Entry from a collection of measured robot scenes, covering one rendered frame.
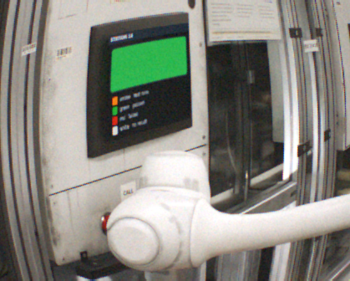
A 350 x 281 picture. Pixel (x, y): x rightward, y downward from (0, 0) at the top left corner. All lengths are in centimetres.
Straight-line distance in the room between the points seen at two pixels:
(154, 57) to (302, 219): 38
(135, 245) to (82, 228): 22
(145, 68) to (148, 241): 35
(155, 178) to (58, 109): 18
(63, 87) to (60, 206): 17
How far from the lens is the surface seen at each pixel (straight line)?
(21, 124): 131
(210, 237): 127
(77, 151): 142
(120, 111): 145
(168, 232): 124
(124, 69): 145
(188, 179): 141
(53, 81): 135
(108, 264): 144
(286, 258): 212
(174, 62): 155
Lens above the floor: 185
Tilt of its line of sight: 12 degrees down
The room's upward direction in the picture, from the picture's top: 1 degrees counter-clockwise
